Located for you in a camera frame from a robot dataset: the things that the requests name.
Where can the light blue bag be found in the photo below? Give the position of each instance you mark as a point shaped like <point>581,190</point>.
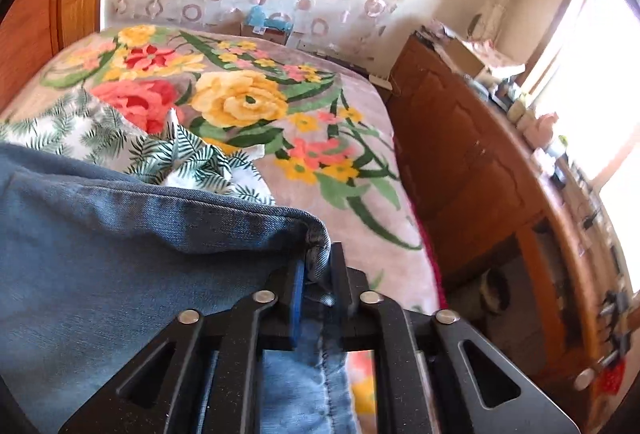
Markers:
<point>267,17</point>

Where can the leaf print bed sheet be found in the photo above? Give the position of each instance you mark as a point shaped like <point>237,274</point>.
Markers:
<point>165,154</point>

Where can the white power strip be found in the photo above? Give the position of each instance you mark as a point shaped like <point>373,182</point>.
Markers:
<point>380,82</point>

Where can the window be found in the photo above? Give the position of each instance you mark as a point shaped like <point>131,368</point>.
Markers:
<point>595,94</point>

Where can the pink container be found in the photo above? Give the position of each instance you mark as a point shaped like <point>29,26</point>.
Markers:
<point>546,124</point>

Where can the wooden slatted wardrobe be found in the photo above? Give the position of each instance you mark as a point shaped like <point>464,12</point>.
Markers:
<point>45,14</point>

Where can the blue denim pants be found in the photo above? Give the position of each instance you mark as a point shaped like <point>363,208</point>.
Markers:
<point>125,254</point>

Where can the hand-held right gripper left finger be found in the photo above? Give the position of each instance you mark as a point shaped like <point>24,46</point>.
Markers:
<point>298,304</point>

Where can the long wooden cabinet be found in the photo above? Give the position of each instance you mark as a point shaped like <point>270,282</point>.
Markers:
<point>470,164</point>

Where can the cardboard box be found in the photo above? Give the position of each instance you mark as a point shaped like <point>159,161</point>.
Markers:
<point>462,57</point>

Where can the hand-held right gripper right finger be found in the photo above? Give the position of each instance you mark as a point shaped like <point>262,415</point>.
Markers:
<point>343,275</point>

